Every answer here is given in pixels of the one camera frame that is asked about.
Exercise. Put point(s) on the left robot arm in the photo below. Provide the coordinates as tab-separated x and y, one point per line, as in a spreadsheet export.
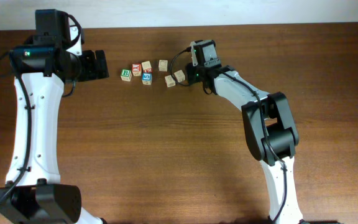
42	66

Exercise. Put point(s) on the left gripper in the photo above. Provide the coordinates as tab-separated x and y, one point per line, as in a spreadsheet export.
92	70

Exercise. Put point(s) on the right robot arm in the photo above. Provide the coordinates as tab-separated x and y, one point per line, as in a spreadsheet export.
271	134

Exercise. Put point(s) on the blue 5 number block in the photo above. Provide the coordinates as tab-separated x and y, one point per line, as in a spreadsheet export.
147	78

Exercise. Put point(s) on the red Y letter block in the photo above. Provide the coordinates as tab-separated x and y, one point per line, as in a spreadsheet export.
136	69

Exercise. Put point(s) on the wooden block with red side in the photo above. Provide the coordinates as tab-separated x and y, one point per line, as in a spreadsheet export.
146	67

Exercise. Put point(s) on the plain wooden engraved block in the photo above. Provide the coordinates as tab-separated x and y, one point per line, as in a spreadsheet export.
180	76

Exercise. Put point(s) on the plain wooden apple block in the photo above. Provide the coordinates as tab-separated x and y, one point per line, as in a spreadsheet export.
163	65

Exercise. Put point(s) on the green B letter block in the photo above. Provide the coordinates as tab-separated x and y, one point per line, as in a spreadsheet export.
126	75

